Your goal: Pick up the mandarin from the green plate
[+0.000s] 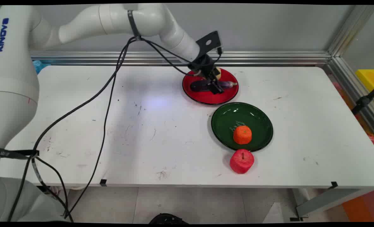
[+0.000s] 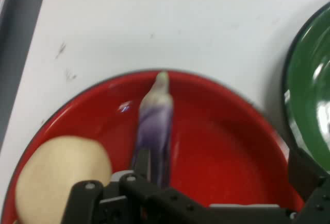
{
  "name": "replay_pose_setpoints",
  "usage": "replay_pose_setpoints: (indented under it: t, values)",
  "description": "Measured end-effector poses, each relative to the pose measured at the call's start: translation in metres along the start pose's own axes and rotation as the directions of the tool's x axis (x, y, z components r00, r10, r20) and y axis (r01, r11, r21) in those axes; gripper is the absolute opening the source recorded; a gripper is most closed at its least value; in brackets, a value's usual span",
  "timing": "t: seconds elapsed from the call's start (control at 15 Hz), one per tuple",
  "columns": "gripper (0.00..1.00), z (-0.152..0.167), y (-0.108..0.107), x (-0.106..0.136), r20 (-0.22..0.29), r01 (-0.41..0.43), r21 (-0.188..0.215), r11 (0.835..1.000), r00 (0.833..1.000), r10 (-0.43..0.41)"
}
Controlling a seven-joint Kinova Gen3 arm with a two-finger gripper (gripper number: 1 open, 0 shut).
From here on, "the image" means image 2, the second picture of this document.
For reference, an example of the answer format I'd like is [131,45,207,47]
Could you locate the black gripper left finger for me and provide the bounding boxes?
[59,149,207,224]

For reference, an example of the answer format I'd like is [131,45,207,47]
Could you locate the red enamel plate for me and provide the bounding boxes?
[0,70,305,224]

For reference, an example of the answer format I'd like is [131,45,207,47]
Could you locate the purple toy eggplant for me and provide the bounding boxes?
[130,71,174,189]

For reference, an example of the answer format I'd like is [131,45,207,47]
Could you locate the green enamel plate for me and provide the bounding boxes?
[283,1,330,175]

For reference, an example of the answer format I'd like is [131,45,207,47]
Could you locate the beige toy potato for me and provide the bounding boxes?
[14,135,113,224]

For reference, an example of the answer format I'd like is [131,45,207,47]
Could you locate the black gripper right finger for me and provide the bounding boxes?
[287,145,330,224]

